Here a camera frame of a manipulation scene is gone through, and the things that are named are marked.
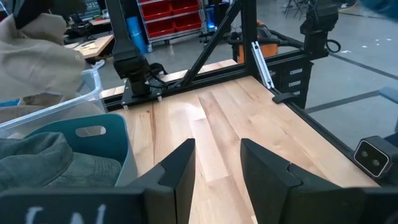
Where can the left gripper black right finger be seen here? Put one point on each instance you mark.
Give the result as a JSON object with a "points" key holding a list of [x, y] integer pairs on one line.
{"points": [[270, 193]]}

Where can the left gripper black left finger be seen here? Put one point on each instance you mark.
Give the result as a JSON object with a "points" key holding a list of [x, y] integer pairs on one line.
{"points": [[177, 186]]}

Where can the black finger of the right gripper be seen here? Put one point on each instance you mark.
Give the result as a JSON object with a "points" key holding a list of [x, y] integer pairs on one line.
{"points": [[29, 14]]}

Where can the beige cap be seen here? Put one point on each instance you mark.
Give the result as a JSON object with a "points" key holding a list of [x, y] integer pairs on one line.
{"points": [[56, 109], [37, 62]]}

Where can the green cap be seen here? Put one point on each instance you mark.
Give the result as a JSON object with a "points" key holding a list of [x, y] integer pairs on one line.
{"points": [[90, 171]]}

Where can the grey-green cloth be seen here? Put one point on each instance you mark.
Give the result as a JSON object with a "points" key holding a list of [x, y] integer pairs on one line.
{"points": [[31, 155]]}

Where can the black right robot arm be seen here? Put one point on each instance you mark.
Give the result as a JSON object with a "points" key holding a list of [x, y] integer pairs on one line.
{"points": [[127, 62]]}

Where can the wooden work table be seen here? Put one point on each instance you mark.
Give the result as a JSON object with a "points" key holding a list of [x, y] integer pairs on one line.
{"points": [[96, 45]]}

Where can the teal plastic bin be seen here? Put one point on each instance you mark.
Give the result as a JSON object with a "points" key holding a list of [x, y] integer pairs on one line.
{"points": [[121, 146]]}

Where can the blue cylinder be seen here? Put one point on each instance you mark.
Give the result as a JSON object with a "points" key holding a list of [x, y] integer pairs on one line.
{"points": [[136, 34]]}

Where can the clear plastic bin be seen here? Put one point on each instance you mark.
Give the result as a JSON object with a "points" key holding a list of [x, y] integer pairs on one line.
{"points": [[93, 84]]}

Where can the black table clamp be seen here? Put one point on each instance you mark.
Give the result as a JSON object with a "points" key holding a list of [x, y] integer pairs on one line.
{"points": [[284, 97]]}

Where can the red bin rack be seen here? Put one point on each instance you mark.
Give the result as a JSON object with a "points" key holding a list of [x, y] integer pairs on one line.
{"points": [[168, 18]]}

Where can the black control box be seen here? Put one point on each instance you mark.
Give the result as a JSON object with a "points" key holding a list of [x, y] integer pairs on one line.
{"points": [[286, 81]]}

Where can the orange shop vacuum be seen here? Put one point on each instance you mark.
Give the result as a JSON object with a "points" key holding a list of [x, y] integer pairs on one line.
{"points": [[267, 49]]}

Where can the black table-level camera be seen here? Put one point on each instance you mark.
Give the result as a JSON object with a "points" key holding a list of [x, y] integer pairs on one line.
{"points": [[371, 157]]}

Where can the silver frame bracket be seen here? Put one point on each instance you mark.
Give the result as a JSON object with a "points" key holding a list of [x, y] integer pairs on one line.
{"points": [[262, 67]]}

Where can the black aluminium table frame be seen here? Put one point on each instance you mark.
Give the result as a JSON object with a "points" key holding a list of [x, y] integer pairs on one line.
{"points": [[248, 31]]}

